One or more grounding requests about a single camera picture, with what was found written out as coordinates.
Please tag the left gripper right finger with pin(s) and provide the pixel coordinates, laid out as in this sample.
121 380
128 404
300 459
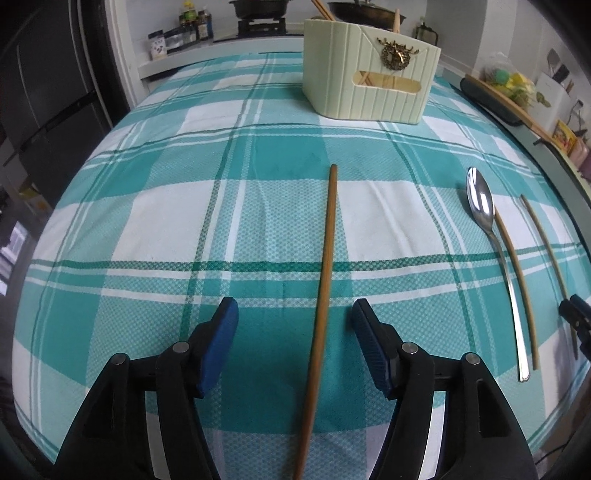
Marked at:
380 344

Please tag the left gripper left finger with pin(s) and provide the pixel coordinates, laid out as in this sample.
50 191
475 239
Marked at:
210 343

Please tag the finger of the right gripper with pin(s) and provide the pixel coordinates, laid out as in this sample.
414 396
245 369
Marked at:
577 312

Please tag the dark wooden chopstick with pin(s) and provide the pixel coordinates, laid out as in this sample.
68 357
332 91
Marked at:
320 330

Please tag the large steel spoon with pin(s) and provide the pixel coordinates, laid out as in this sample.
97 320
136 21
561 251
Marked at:
483 210

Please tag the teal plaid tablecloth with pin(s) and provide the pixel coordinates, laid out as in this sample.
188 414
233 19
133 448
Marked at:
216 185

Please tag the yellow seasoning packet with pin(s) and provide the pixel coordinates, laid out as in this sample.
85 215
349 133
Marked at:
564 137

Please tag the white knife holder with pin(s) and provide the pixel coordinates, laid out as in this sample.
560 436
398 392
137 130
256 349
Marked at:
552 100

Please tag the wooden cutting board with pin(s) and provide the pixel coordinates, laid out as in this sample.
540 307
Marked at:
499 104

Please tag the bag of colourful sponges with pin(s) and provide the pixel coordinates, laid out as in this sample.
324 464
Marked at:
500 73

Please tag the cream utensil holder box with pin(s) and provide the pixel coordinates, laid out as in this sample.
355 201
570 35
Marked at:
358 72

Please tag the black refrigerator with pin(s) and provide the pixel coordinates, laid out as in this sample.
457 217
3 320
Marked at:
60 90

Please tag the glass water jug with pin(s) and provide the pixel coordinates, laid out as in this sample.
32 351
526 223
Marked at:
426 34

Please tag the black gas stove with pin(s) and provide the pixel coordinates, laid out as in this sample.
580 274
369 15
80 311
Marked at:
252 29

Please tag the sauce bottles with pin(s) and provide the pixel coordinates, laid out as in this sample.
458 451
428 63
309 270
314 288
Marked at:
196 24

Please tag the chopstick in holder right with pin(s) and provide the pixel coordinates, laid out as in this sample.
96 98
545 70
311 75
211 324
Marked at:
397 21

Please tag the chopstick in holder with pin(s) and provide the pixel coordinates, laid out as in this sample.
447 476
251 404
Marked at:
324 10
397 21

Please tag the wok with glass lid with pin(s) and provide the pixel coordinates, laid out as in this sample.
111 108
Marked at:
362 13

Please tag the clay pot orange lid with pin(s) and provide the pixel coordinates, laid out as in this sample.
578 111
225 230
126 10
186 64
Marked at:
250 10

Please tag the chopstick in holder left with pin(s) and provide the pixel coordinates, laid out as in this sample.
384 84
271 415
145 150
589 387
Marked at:
324 10

